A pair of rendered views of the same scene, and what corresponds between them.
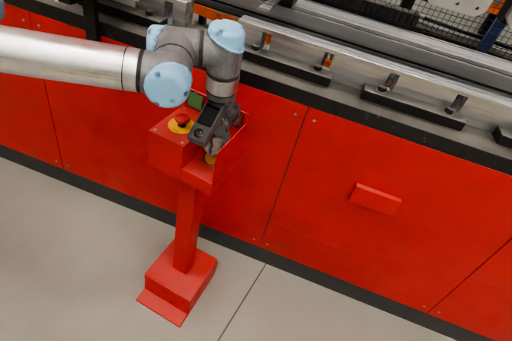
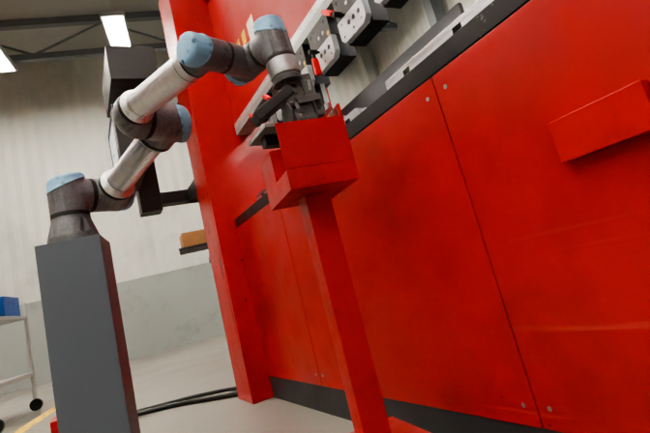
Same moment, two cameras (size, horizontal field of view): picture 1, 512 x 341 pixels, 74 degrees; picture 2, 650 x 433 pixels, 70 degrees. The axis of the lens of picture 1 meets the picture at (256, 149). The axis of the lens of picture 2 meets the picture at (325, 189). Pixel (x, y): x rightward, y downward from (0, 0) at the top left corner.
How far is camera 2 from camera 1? 1.12 m
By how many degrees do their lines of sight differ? 70
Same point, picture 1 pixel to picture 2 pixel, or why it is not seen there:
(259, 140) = (422, 172)
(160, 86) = (180, 45)
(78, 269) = not seen: outside the picture
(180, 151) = (270, 158)
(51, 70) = (150, 84)
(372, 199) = (590, 124)
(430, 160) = not seen: outside the picture
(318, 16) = not seen: hidden behind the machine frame
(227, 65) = (265, 42)
